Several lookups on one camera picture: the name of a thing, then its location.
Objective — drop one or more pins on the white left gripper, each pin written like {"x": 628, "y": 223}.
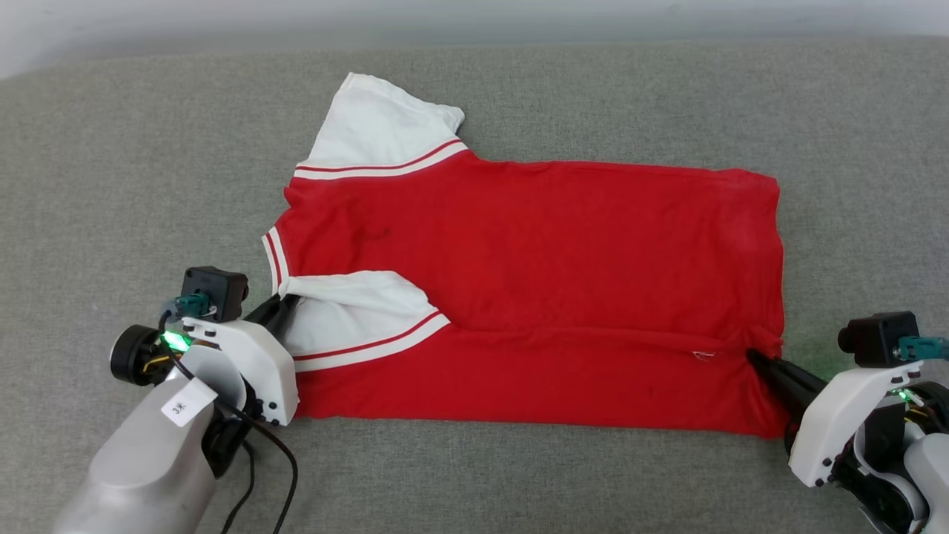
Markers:
{"x": 252, "y": 363}

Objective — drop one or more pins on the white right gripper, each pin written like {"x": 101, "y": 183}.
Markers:
{"x": 838, "y": 423}

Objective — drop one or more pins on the red and white shirt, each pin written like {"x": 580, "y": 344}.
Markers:
{"x": 556, "y": 259}

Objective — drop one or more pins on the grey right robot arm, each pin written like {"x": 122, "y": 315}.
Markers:
{"x": 927, "y": 467}

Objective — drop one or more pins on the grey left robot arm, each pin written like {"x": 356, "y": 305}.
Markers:
{"x": 141, "y": 467}

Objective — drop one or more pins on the white paper label tag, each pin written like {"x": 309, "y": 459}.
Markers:
{"x": 189, "y": 404}

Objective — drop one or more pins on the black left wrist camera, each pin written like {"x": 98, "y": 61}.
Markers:
{"x": 215, "y": 289}

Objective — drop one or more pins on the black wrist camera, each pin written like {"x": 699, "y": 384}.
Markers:
{"x": 215, "y": 289}
{"x": 878, "y": 337}

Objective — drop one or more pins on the teal left camera connector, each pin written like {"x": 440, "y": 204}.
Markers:
{"x": 193, "y": 304}

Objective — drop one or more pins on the teal camera connector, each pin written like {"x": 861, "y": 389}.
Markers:
{"x": 923, "y": 347}
{"x": 193, "y": 304}

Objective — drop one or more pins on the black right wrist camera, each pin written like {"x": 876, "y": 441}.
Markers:
{"x": 878, "y": 337}

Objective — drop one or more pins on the teal right camera connector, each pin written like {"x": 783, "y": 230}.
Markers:
{"x": 923, "y": 347}

